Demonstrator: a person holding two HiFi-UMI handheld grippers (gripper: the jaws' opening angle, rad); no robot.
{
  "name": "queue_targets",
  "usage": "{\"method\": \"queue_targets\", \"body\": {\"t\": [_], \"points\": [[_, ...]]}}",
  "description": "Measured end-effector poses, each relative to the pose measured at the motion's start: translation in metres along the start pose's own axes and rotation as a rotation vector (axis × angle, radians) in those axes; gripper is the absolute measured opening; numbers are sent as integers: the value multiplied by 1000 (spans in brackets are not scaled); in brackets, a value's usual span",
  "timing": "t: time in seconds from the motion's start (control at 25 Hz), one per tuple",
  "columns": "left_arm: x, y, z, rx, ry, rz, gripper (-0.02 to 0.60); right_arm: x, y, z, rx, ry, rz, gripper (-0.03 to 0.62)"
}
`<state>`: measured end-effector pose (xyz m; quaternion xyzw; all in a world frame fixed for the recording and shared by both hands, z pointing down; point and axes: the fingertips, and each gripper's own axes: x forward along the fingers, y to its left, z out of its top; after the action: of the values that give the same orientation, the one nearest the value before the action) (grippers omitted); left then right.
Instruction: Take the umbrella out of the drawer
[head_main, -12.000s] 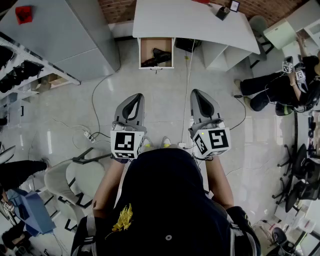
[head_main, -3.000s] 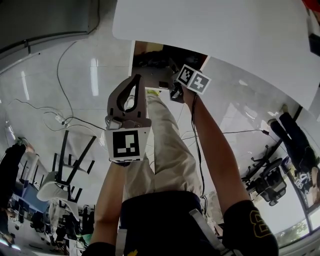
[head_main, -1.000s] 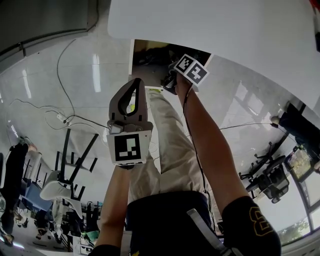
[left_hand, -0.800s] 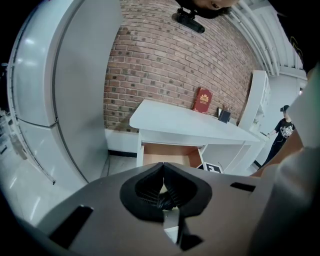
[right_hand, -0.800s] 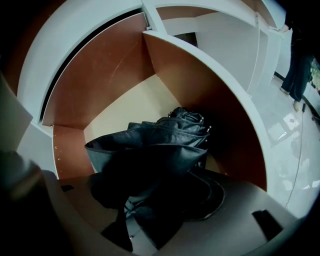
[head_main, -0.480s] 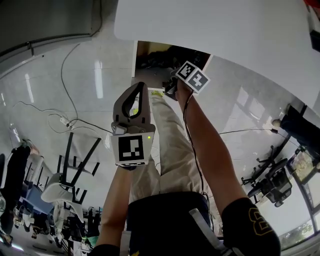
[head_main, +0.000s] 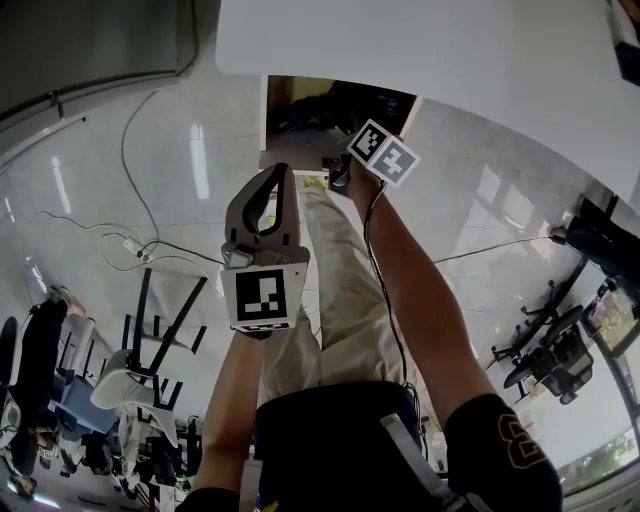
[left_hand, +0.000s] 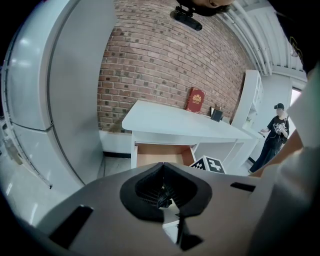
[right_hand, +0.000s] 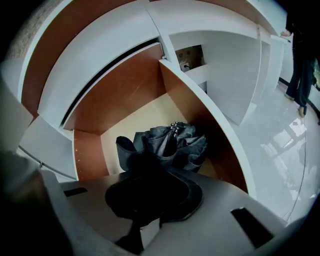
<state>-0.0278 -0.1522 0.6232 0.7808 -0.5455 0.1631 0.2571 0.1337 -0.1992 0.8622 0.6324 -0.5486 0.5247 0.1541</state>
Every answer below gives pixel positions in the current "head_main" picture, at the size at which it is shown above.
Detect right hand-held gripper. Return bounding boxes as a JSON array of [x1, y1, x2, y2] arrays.
[[327, 117, 422, 190]]

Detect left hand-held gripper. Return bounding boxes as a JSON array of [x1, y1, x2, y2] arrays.
[[218, 162, 312, 334]]

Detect white desk drawer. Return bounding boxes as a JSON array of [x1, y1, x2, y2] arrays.
[[258, 74, 425, 172]]

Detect person's right forearm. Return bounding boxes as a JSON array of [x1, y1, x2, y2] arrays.
[[346, 164, 502, 419]]

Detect person's left forearm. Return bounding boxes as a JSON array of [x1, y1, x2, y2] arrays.
[[191, 327, 267, 501]]

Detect person's beige trousers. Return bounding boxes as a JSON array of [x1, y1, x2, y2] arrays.
[[257, 183, 419, 407]]

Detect white power strip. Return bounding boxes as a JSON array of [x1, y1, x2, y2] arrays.
[[121, 238, 152, 263]]

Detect white plastic chair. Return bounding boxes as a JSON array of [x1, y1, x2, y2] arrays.
[[90, 348, 180, 449]]

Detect person's black shirt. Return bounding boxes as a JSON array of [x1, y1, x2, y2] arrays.
[[173, 380, 565, 512]]

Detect dark box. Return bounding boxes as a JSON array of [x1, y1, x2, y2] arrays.
[[606, 0, 640, 84]]

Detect black office chair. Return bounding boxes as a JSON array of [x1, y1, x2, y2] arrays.
[[490, 303, 597, 407]]

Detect computer monitor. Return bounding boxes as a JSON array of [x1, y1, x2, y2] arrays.
[[580, 283, 640, 359]]

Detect grey floor cable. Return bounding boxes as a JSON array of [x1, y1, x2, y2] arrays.
[[120, 88, 162, 251]]

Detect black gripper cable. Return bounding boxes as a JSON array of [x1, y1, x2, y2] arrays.
[[363, 180, 421, 401]]

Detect black metal table frame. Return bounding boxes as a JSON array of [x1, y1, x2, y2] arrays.
[[121, 266, 210, 381]]

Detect grey shoulder strap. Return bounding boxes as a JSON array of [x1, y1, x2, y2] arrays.
[[379, 412, 484, 512]]

